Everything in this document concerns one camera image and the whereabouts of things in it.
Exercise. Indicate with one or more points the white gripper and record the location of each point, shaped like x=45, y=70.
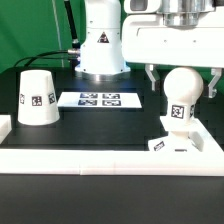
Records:
x=146, y=40

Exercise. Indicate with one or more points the white lamp bulb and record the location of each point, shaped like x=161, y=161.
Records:
x=182, y=86

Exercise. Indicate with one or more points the white lamp base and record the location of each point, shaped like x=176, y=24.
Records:
x=178, y=138

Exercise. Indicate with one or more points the white lamp shade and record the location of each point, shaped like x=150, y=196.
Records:
x=37, y=99

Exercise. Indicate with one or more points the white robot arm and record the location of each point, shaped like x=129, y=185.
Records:
x=101, y=54

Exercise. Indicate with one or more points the white marker sheet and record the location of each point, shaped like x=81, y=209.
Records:
x=99, y=100

